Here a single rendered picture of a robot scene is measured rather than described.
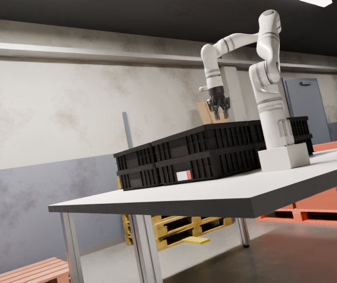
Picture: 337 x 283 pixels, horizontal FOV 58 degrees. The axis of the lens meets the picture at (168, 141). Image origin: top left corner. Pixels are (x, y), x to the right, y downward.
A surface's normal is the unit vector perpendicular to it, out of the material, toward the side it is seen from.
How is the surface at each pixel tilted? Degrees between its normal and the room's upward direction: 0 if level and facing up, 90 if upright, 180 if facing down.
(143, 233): 90
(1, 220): 90
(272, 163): 90
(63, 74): 90
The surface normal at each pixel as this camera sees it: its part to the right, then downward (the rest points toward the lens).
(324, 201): -0.84, 0.12
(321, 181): 0.55, -0.18
